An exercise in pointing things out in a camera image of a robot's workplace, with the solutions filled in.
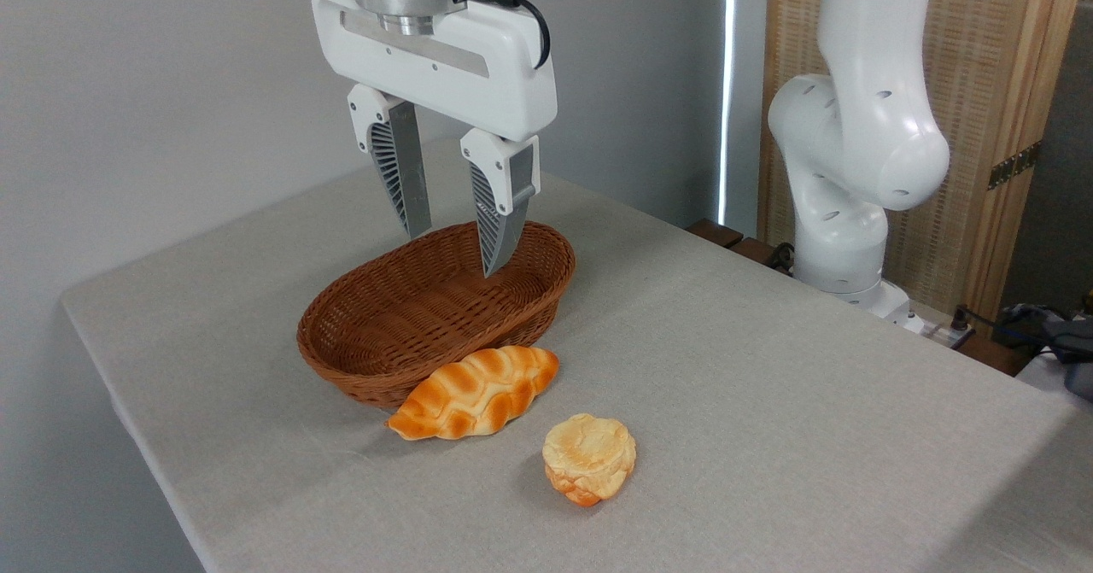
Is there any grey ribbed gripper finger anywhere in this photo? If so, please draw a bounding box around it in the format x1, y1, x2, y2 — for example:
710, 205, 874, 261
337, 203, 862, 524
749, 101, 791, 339
459, 127, 541, 278
347, 84, 434, 240

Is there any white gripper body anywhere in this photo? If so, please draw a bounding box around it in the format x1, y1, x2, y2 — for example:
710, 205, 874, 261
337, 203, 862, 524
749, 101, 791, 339
309, 0, 558, 143

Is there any round toy bread bun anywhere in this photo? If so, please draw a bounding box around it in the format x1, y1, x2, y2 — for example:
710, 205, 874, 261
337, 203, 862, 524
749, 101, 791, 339
542, 412, 638, 508

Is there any brown oval wicker basket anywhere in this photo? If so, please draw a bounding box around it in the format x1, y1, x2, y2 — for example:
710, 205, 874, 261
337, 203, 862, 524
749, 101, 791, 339
296, 220, 577, 410

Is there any long braided toy bread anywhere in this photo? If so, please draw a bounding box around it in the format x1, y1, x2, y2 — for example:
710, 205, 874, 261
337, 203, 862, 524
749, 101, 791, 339
386, 345, 561, 442

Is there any dark brown wooden block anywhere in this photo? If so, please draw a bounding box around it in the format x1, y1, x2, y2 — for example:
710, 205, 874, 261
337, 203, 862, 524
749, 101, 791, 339
728, 237, 793, 275
686, 219, 745, 250

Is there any grey tablecloth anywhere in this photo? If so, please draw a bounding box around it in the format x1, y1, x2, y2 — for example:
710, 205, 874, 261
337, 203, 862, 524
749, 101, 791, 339
60, 137, 1093, 573

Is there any metal screen hinge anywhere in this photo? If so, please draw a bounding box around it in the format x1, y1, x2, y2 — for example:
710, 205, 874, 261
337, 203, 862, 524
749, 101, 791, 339
987, 140, 1043, 192

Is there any dark blue grey bundle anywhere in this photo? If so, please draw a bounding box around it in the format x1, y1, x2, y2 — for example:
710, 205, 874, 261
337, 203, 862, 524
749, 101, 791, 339
994, 301, 1093, 401

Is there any black power cable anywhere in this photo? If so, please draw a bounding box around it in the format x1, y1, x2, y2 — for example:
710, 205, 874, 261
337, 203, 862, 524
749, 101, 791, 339
950, 304, 1026, 339

